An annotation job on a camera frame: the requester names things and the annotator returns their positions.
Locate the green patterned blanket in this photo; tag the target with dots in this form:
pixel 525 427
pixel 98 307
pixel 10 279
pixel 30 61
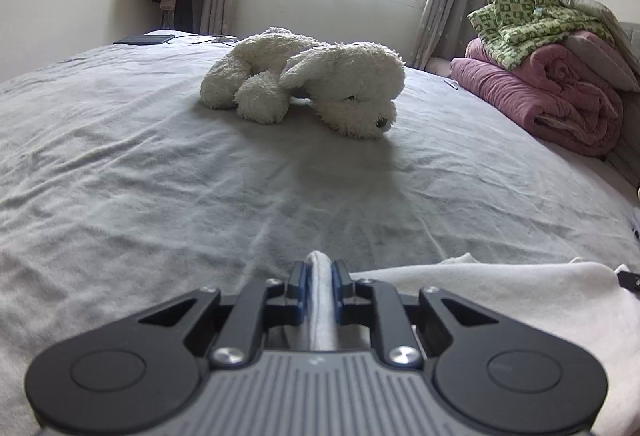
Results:
pixel 525 25

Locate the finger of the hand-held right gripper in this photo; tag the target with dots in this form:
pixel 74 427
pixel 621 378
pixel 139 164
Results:
pixel 630 281

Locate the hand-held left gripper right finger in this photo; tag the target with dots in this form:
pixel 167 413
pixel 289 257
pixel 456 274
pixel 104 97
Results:
pixel 339 291

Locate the white plush dog toy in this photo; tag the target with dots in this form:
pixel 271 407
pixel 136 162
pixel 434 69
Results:
pixel 325 75

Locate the grey bed sheet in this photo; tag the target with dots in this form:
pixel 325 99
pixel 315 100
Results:
pixel 125 165

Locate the pen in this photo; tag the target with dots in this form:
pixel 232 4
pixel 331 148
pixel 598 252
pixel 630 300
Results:
pixel 451 83

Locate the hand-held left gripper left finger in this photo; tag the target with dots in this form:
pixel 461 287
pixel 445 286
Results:
pixel 302 291

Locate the pink folded quilt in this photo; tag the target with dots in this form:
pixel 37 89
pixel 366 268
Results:
pixel 540 95

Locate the dark tablet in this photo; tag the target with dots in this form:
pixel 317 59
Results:
pixel 142 39

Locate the white bear print t-shirt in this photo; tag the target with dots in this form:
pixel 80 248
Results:
pixel 525 296

